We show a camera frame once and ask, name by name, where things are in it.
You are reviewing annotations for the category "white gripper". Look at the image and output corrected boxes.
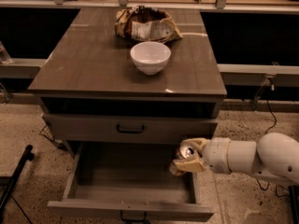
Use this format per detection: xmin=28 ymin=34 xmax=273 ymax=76
xmin=173 ymin=137 xmax=231 ymax=175

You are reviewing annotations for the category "orange soda can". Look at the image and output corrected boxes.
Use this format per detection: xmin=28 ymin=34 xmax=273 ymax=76
xmin=169 ymin=146 xmax=197 ymax=176

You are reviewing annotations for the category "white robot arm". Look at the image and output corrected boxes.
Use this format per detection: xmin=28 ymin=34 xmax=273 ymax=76
xmin=169 ymin=133 xmax=299 ymax=186

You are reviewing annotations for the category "open grey middle drawer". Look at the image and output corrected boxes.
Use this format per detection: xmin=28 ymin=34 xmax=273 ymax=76
xmin=48 ymin=143 xmax=214 ymax=222

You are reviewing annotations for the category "grey drawer cabinet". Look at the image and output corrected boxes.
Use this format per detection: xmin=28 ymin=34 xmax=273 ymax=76
xmin=27 ymin=7 xmax=228 ymax=161

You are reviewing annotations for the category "closed grey upper drawer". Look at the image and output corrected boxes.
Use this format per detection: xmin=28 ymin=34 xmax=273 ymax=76
xmin=43 ymin=113 xmax=217 ymax=145

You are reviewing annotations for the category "black stand leg right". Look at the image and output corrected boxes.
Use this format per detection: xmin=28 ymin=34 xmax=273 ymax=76
xmin=289 ymin=186 xmax=299 ymax=224

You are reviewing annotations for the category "black stand leg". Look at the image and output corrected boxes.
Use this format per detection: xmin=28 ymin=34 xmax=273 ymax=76
xmin=0 ymin=145 xmax=35 ymax=217
xmin=289 ymin=186 xmax=299 ymax=224

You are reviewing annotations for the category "white ceramic bowl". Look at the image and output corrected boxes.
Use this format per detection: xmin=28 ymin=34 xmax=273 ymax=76
xmin=130 ymin=41 xmax=171 ymax=75

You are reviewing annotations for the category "crumpled chip bag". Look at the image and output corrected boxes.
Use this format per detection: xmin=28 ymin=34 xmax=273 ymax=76
xmin=115 ymin=6 xmax=182 ymax=43

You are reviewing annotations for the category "black stand leg left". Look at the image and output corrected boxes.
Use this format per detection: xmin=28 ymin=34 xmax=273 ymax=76
xmin=0 ymin=145 xmax=35 ymax=217

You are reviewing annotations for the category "black upper drawer handle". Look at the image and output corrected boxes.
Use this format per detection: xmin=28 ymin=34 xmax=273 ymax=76
xmin=116 ymin=124 xmax=145 ymax=134

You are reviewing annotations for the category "black drawer handle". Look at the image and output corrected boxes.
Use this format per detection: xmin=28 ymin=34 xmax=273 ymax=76
xmin=120 ymin=212 xmax=151 ymax=224
xmin=116 ymin=124 xmax=145 ymax=134

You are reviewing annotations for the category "black middle drawer handle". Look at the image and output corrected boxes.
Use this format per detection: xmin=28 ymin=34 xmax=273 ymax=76
xmin=120 ymin=212 xmax=151 ymax=224

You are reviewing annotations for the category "black power cable with adapter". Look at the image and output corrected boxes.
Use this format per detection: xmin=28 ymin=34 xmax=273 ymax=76
xmin=255 ymin=77 xmax=291 ymax=198

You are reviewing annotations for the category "black wire basket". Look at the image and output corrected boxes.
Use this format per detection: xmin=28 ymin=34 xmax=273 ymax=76
xmin=39 ymin=125 xmax=66 ymax=150

